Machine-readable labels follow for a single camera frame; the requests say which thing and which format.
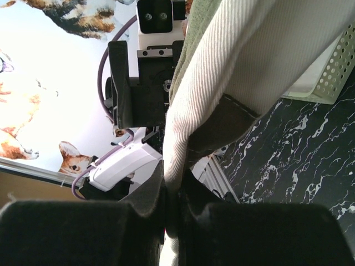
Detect work glove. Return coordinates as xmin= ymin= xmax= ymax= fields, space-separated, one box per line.
xmin=159 ymin=1 xmax=354 ymax=265
xmin=185 ymin=94 xmax=260 ymax=168

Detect green plastic storage basket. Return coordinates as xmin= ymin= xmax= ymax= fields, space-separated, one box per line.
xmin=282 ymin=23 xmax=354 ymax=105

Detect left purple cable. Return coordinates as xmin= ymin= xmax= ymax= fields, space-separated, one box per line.
xmin=71 ymin=13 xmax=139 ymax=200

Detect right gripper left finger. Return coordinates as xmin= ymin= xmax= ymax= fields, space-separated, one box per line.
xmin=1 ymin=162 xmax=165 ymax=265

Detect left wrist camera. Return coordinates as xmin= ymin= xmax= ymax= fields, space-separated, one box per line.
xmin=136 ymin=0 xmax=186 ymax=50

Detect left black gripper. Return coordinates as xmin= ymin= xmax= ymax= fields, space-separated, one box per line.
xmin=105 ymin=40 xmax=185 ymax=156

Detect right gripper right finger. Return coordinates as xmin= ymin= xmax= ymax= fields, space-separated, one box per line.
xmin=179 ymin=171 xmax=351 ymax=265

